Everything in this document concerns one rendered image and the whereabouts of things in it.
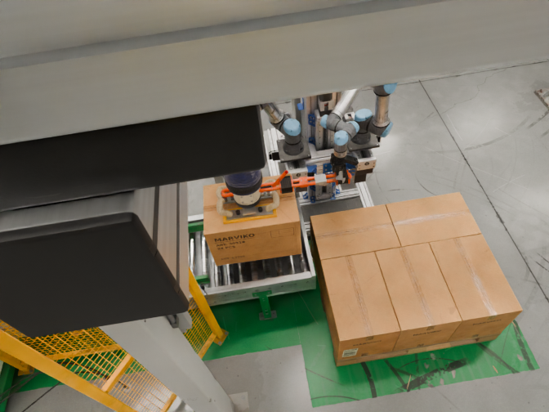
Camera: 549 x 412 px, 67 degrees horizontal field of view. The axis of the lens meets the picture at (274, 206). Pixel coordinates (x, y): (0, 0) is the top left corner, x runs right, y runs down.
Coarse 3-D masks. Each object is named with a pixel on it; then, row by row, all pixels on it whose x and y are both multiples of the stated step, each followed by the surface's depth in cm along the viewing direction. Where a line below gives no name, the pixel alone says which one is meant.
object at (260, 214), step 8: (240, 208) 262; (256, 208) 261; (264, 208) 260; (224, 216) 260; (232, 216) 259; (240, 216) 258; (248, 216) 258; (256, 216) 258; (264, 216) 257; (272, 216) 257
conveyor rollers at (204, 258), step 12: (192, 240) 318; (204, 240) 317; (192, 252) 312; (204, 252) 311; (192, 264) 305; (204, 264) 304; (228, 264) 303; (240, 264) 302; (252, 264) 301; (264, 264) 301; (276, 264) 300; (288, 264) 300; (216, 276) 298; (228, 276) 297; (240, 276) 296; (252, 276) 296
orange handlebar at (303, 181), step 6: (330, 174) 258; (294, 180) 257; (300, 180) 256; (306, 180) 256; (330, 180) 255; (276, 186) 255; (294, 186) 255; (300, 186) 256; (306, 186) 256; (222, 192) 256
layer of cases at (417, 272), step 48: (336, 240) 308; (384, 240) 305; (432, 240) 301; (480, 240) 298; (336, 288) 285; (384, 288) 282; (432, 288) 280; (480, 288) 277; (336, 336) 278; (384, 336) 268; (432, 336) 282
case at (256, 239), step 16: (272, 176) 279; (208, 192) 275; (208, 208) 267; (224, 208) 266; (288, 208) 262; (208, 224) 259; (224, 224) 258; (240, 224) 257; (256, 224) 256; (272, 224) 255; (288, 224) 257; (208, 240) 261; (224, 240) 263; (240, 240) 265; (256, 240) 267; (272, 240) 269; (288, 240) 272; (224, 256) 278; (240, 256) 280; (256, 256) 282; (272, 256) 285
